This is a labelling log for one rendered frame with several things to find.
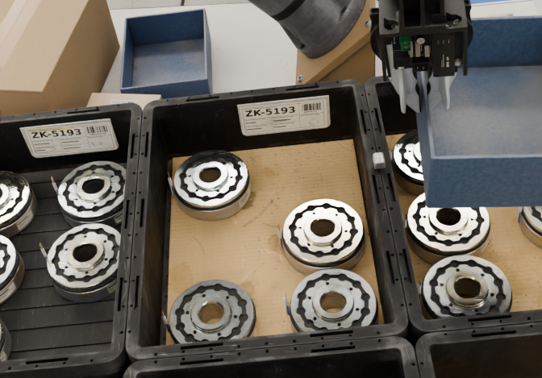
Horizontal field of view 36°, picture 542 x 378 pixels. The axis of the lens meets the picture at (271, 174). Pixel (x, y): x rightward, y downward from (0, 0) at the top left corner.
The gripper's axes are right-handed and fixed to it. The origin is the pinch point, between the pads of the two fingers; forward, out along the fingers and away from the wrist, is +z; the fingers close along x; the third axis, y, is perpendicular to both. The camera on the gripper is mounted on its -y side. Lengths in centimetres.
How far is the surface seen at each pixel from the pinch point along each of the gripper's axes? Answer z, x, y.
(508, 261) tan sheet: 29.5, 9.6, -0.7
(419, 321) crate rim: 18.7, -1.6, 14.2
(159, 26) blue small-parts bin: 34, -46, -61
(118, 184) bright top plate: 23.2, -40.9, -11.6
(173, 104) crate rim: 16.6, -32.6, -19.6
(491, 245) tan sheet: 29.4, 7.8, -3.2
